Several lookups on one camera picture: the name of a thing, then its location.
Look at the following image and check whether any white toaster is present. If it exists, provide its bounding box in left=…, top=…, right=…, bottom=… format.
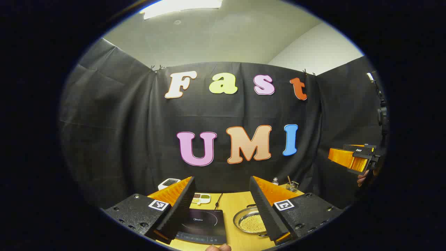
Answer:
left=157, top=178, right=182, bottom=190

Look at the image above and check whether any steel pot with black handles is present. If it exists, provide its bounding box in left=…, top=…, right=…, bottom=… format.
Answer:
left=233, top=205, right=270, bottom=238

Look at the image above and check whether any black clamp stand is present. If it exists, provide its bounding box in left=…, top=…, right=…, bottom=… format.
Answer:
left=366, top=71, right=389, bottom=136

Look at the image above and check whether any white divided dish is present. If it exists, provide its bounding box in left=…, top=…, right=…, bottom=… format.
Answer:
left=191, top=193, right=212, bottom=205

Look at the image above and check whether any black induction cooktop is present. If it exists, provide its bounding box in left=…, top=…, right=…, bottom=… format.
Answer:
left=174, top=208, right=228, bottom=245

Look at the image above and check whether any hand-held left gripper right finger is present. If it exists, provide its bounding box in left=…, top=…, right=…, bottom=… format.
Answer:
left=249, top=176, right=344, bottom=246

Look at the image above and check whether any ceiling light panel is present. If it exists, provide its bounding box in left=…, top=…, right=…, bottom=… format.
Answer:
left=139, top=0, right=223, bottom=20

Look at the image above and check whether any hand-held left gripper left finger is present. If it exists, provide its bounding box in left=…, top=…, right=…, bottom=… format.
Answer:
left=103, top=176, right=196, bottom=245

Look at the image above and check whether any pile of yellow soybeans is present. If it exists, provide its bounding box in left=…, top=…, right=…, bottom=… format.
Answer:
left=238, top=214, right=267, bottom=233

